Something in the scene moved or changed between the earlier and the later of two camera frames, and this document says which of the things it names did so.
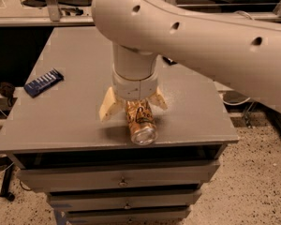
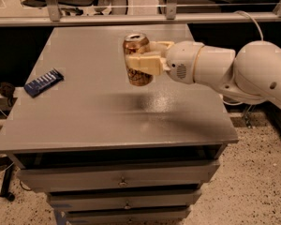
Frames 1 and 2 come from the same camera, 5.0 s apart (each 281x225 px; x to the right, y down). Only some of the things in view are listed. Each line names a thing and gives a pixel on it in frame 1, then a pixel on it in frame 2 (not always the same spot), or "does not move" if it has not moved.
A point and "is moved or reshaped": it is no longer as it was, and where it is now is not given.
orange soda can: [141, 124] is moved or reshaped
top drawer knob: [123, 183] does not move
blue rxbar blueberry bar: [42, 83] does not move
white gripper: [135, 88] to [182, 62]
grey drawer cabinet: [91, 171] does not move
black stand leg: [4, 192] does not move
